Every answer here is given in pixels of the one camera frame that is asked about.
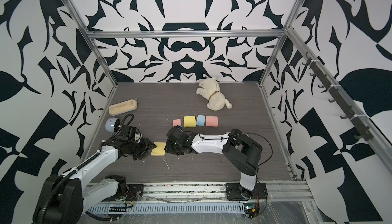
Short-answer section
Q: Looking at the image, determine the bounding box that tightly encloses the yellow memo pad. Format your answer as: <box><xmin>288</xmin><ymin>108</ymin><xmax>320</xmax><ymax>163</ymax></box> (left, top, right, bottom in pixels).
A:
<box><xmin>183</xmin><ymin>115</ymin><xmax>197</xmax><ymax>128</ymax></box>

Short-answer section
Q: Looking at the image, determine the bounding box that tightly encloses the white plush dog toy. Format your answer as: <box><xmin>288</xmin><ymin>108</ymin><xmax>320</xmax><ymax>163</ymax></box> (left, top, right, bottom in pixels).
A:
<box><xmin>196</xmin><ymin>78</ymin><xmax>233</xmax><ymax>111</ymax></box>

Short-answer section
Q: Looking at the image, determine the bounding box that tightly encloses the blue memo pad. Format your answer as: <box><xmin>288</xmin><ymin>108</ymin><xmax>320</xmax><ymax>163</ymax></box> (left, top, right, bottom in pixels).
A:
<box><xmin>196</xmin><ymin>115</ymin><xmax>206</xmax><ymax>127</ymax></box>

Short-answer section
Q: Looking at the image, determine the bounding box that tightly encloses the grey round speaker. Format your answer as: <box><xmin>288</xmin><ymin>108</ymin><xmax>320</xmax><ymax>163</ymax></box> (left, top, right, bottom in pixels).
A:
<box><xmin>105</xmin><ymin>117</ymin><xmax>121</xmax><ymax>134</ymax></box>

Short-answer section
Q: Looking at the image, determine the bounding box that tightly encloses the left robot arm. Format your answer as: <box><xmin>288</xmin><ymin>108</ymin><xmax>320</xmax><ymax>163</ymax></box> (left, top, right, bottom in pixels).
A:
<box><xmin>33</xmin><ymin>126</ymin><xmax>157</xmax><ymax>224</ymax></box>

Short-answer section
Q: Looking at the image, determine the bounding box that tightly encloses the small circuit board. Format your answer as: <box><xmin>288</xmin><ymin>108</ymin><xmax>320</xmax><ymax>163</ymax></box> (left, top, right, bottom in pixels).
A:
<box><xmin>244</xmin><ymin>202</ymin><xmax>260</xmax><ymax>219</ymax></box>

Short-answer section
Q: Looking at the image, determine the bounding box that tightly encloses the black wall hook rack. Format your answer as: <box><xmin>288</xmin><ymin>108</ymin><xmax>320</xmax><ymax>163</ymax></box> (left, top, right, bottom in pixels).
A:
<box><xmin>303</xmin><ymin>52</ymin><xmax>374</xmax><ymax>141</ymax></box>

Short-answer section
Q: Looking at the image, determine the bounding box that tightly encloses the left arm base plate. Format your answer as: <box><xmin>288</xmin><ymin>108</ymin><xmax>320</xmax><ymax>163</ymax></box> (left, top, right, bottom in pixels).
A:
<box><xmin>103</xmin><ymin>184</ymin><xmax>144</xmax><ymax>202</ymax></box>

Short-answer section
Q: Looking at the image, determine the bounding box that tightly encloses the pink memo pad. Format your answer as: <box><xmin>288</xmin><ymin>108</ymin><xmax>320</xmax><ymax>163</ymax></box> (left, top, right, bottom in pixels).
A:
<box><xmin>205</xmin><ymin>116</ymin><xmax>218</xmax><ymax>127</ymax></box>

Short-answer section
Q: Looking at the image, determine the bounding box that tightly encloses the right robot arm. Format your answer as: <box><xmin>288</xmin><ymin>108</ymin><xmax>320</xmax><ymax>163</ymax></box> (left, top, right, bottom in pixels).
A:
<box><xmin>165</xmin><ymin>126</ymin><xmax>262</xmax><ymax>194</ymax></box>

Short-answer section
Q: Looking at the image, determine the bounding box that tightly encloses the black corrugated cable hose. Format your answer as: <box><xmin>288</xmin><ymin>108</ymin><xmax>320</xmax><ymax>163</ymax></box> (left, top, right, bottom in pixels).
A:
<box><xmin>36</xmin><ymin>113</ymin><xmax>135</xmax><ymax>224</ymax></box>

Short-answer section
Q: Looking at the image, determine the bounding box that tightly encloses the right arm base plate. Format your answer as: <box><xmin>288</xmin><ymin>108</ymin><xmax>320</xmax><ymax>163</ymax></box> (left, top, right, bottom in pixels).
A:
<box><xmin>225</xmin><ymin>182</ymin><xmax>268</xmax><ymax>201</ymax></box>

